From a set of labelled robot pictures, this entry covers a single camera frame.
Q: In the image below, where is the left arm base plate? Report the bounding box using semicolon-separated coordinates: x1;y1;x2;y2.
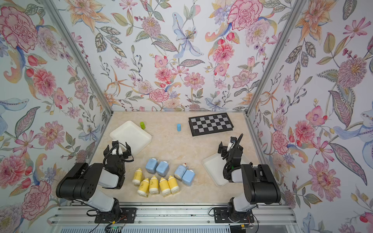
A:
94;207;137;224

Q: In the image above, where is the yellow sharpener far left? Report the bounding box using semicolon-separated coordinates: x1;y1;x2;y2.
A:
132;168;144;186

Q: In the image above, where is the right white tray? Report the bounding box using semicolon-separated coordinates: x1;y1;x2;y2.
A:
203;153;250;186

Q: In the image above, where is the green cylinder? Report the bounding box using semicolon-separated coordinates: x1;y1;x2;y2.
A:
140;122;146;130

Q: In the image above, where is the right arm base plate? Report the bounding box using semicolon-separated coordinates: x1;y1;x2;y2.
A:
212;207;255;224

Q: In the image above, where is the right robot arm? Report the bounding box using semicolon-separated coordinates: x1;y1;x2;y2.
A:
213;134;281;224

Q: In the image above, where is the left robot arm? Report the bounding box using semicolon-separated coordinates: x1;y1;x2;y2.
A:
56;141;137;224

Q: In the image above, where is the white tray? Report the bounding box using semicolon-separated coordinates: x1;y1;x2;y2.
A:
203;153;250;186
109;120;152;155

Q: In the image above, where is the blue sharpener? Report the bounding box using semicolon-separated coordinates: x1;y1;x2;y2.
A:
174;163;188;180
156;161;170;177
182;170;195;186
145;158;158;174

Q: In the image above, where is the black white checkerboard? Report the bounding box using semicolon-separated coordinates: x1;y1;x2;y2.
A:
188;113;234;136

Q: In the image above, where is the yellow sharpener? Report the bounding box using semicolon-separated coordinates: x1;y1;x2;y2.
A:
168;175;180;194
132;168;144;186
149;176;159;195
159;177;171;197
137;178;150;198

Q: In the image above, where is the aluminium mounting rail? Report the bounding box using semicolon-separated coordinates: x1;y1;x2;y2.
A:
47;203;300;233

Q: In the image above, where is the left white tray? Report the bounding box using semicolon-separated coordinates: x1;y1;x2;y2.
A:
109;120;152;155

